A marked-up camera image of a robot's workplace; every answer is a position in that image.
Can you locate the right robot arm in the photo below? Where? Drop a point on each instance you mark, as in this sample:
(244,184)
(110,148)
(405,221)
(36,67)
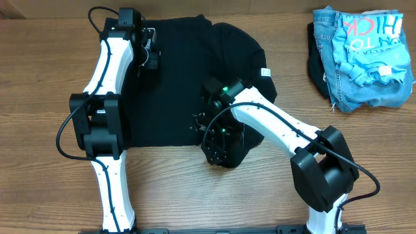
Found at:
(322,166)

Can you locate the light blue printed t-shirt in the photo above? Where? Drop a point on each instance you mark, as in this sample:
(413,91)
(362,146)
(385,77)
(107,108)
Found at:
(367,49)

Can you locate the blue denim jeans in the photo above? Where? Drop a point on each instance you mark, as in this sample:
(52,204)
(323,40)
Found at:
(344,94)

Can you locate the black folded garment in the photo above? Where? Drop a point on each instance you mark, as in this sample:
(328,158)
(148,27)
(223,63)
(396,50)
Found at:
(314,64)

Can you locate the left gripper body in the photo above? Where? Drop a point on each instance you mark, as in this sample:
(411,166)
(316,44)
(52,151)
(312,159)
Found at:
(149,59)

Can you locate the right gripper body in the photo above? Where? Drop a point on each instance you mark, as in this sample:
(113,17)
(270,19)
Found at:
(229,134)

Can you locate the black t-shirt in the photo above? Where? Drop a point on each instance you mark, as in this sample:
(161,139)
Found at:
(159,105)

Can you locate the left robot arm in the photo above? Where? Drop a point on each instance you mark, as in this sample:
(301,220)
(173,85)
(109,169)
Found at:
(98,115)

